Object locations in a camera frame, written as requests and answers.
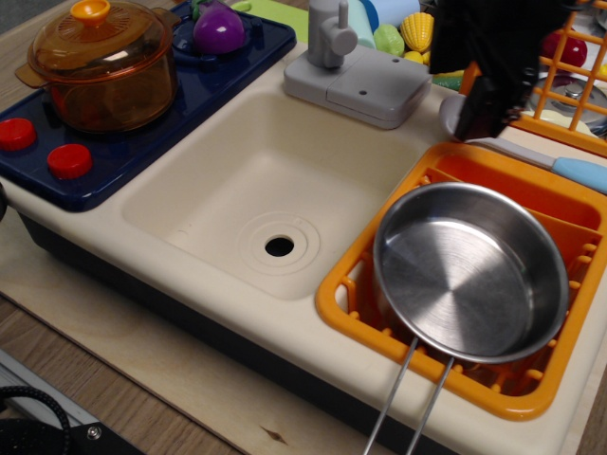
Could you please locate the red toy fruit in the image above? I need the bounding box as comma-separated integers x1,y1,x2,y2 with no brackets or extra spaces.
541,32,588,68

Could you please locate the green cutting board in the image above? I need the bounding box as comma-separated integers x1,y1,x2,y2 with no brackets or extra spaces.
231,0,308,42

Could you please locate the yellow toy corn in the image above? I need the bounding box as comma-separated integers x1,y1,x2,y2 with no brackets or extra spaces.
400,12,434,53

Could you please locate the orange dish drainer basket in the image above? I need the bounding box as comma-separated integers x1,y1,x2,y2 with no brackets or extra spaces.
316,143,606,421

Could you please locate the stainless steel pan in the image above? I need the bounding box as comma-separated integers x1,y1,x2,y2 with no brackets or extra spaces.
362,181,571,455

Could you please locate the green toy vegetable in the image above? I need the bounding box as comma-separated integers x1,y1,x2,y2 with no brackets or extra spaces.
374,24,405,57

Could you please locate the right red stove knob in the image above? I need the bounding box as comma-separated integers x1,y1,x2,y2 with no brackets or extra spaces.
46,143,93,180

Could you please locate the grey spoon with blue handle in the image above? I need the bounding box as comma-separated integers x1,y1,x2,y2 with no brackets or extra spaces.
439,95,606,194

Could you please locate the purple toy eggplant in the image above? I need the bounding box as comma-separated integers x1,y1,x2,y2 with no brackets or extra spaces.
191,0,246,55

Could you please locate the grey toy faucet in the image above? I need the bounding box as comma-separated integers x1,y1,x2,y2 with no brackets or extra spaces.
284,1,432,130

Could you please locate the black coiled cable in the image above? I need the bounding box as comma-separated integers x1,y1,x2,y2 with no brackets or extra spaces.
0,384,72,455

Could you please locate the dark blue toy stove top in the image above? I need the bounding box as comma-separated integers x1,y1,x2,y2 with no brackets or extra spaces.
1,3,297,212

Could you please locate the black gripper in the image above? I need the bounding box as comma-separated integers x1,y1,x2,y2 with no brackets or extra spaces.
430,1,583,141

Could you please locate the left red stove knob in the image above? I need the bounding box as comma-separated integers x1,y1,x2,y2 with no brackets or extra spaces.
0,118,37,152

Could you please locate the light blue toy cup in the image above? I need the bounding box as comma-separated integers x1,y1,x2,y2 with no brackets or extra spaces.
348,0,420,48

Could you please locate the orange plastic grid rack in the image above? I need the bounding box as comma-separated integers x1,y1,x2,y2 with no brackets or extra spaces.
458,9,607,158

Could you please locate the steel pot lid with knob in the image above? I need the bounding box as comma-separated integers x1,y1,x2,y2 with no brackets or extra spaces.
527,74,606,137

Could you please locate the red stove knob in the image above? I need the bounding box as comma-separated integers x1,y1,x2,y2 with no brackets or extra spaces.
46,143,93,180
0,118,37,152

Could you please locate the amber transparent pot with lid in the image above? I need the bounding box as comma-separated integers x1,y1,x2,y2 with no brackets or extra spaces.
15,1,181,134

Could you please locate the cream toy kitchen sink unit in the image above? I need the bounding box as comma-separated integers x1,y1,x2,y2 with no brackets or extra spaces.
0,41,607,455

